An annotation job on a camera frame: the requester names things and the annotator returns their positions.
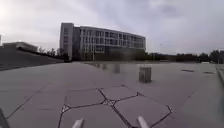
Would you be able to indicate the row of dark trees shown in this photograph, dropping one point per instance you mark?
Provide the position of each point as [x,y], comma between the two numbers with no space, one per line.
[186,56]

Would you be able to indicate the large grey multistorey building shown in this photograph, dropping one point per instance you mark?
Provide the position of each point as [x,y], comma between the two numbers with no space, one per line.
[100,41]

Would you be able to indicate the row of short bollards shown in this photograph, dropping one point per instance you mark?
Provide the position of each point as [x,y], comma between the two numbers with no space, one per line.
[108,66]

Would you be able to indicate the dark sloped embankment wall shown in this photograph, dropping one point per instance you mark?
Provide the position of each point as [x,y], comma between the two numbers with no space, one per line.
[20,58]

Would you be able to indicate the low pale building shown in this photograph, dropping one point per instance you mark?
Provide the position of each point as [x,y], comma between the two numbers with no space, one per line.
[20,45]

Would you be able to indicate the grey paved plaza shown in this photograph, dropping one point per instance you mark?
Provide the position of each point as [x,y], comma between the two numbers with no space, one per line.
[100,76]

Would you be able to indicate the robot's own part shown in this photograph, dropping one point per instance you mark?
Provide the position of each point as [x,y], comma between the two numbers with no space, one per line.
[142,122]
[78,123]

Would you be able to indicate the grey cylindrical bin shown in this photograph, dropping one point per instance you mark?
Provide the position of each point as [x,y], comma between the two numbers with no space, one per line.
[145,74]

